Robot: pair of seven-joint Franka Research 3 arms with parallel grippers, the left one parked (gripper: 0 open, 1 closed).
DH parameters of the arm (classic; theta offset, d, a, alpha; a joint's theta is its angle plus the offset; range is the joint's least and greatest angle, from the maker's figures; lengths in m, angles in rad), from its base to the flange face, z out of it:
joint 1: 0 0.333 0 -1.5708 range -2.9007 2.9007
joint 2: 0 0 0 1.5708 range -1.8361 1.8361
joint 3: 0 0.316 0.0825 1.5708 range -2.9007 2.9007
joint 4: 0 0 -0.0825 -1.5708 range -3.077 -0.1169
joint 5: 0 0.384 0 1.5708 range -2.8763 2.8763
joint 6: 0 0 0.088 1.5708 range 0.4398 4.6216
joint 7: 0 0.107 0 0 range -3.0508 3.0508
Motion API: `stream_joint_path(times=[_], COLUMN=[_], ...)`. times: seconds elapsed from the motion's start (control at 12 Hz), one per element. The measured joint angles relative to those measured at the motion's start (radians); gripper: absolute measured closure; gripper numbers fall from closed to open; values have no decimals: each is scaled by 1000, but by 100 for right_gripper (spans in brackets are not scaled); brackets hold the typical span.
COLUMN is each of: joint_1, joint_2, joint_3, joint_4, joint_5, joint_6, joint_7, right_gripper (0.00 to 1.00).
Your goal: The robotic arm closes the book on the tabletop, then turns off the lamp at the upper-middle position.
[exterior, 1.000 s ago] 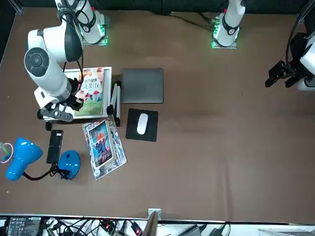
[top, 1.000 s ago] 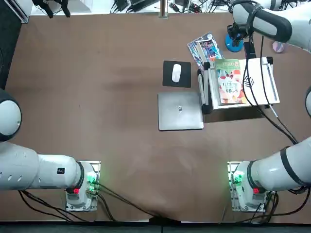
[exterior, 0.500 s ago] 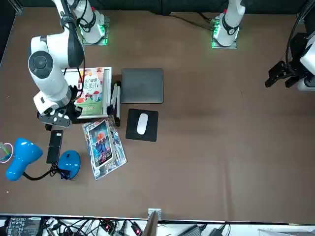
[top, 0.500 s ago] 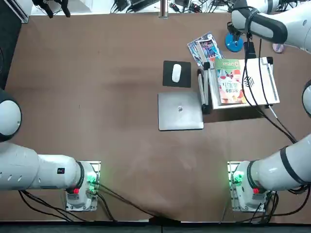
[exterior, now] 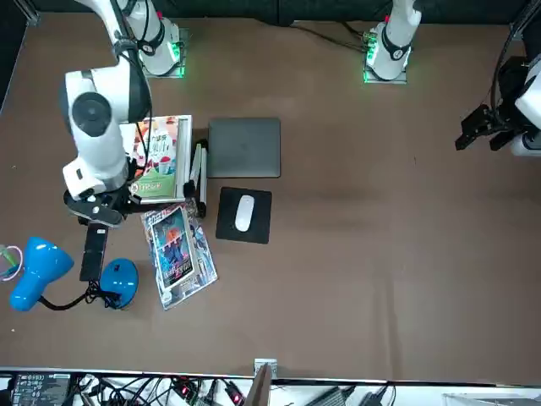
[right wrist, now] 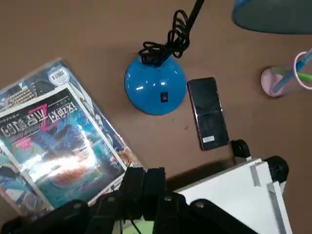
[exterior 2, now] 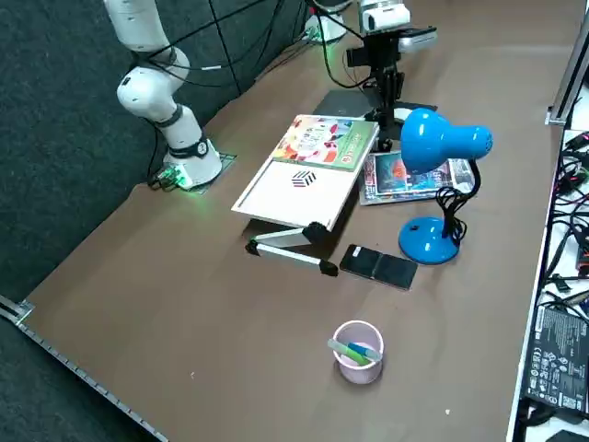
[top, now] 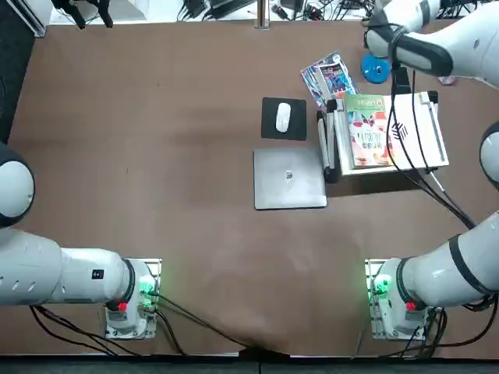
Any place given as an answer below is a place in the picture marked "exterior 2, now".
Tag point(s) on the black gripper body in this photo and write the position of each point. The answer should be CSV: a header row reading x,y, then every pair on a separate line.
x,y
382,50

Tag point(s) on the blue desk lamp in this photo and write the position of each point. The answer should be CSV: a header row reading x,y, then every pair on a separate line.
x,y
428,138

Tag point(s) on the green-covered illustrated book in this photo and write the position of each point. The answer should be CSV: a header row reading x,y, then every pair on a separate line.
x,y
322,143

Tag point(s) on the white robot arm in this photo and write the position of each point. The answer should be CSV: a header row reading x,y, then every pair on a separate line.
x,y
329,27
138,27

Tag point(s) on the white folding book stand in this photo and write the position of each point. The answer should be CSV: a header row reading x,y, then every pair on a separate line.
x,y
294,202

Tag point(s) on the grey closed laptop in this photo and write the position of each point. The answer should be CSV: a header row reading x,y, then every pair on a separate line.
x,y
340,103

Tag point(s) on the comic magazine in plastic sleeve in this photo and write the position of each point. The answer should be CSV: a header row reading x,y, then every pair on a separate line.
x,y
391,184

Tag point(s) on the black folding phone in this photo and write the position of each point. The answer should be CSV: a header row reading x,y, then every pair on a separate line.
x,y
377,267

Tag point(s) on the blue marker pen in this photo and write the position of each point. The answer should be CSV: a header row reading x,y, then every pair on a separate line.
x,y
366,351

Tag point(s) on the green marker pen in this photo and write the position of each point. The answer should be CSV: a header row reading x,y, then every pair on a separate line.
x,y
354,355

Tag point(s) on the pink mesh pen cup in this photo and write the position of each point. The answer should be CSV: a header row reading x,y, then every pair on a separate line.
x,y
359,375

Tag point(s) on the black labelled power adapter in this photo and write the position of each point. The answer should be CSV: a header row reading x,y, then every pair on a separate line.
x,y
557,354

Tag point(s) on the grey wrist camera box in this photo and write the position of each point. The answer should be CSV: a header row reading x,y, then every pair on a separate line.
x,y
416,39

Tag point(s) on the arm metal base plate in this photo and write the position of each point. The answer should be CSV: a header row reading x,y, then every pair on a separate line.
x,y
227,159

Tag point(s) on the aluminium profile rail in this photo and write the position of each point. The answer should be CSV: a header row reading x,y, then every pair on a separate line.
x,y
568,73

